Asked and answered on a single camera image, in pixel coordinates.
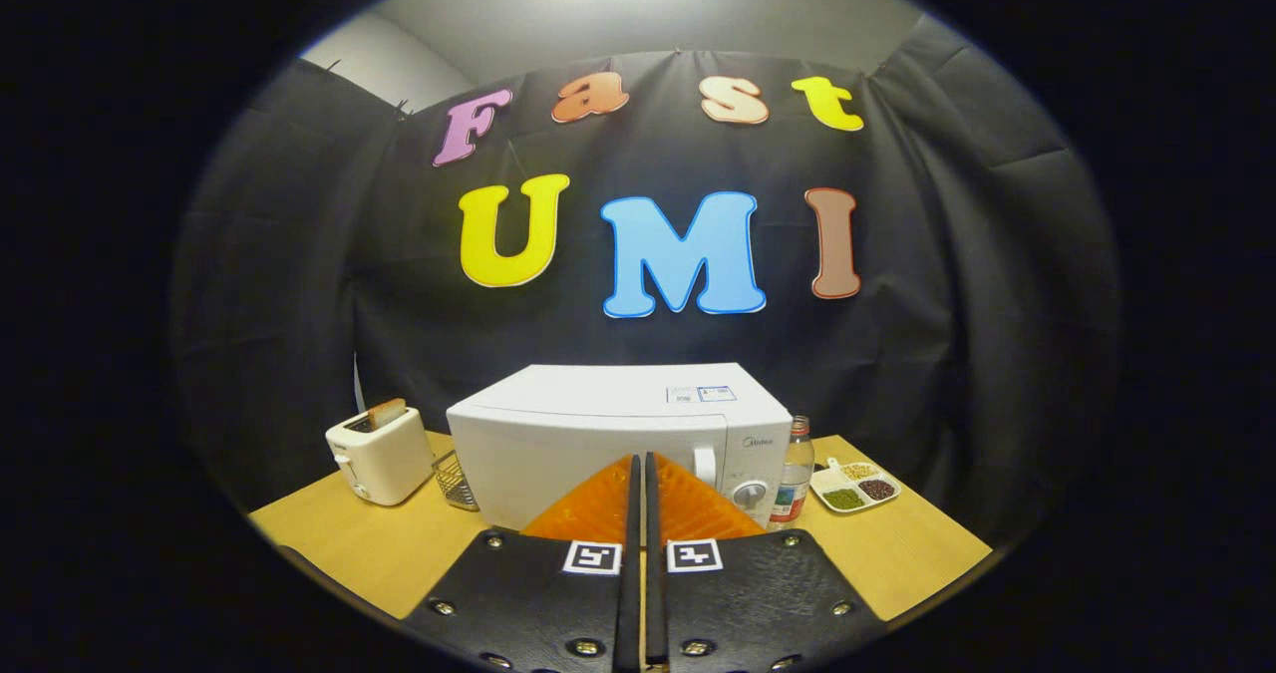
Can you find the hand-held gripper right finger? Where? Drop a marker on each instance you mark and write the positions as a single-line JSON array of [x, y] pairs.
[[748, 593]]

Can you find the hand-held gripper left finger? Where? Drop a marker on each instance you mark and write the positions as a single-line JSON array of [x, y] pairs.
[[538, 593]]

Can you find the white microwave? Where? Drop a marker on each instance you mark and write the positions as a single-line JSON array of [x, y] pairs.
[[598, 404]]

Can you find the clear plastic water bottle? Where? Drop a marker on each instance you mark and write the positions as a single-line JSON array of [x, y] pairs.
[[793, 484]]

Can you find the white divided dish with beans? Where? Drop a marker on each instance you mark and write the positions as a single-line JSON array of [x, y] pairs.
[[855, 489]]

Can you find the white toaster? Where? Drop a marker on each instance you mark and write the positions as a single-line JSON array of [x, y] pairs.
[[384, 464]]

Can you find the toast slice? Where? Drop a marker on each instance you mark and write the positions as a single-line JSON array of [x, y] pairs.
[[387, 414]]

